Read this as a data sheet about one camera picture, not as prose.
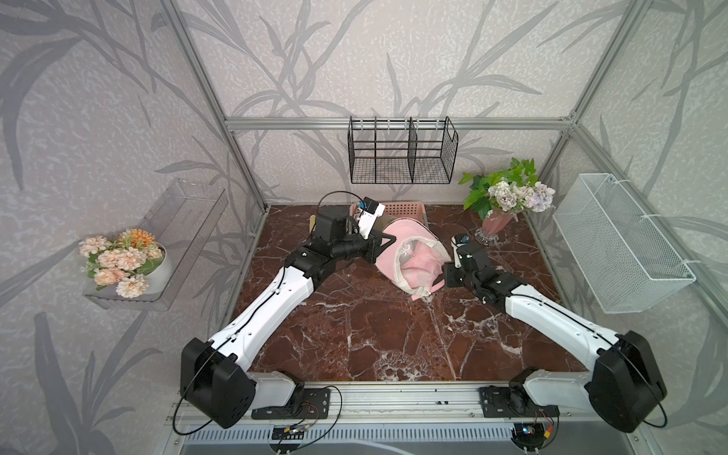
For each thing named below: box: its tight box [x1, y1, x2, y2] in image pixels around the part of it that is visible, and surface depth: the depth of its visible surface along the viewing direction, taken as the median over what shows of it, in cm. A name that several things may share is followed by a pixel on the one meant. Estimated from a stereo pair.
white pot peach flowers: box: [78, 228, 173, 299], surface depth 52 cm
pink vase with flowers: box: [458, 158, 556, 245], surface depth 88 cm
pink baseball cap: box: [375, 218, 452, 301], surface depth 79 cm
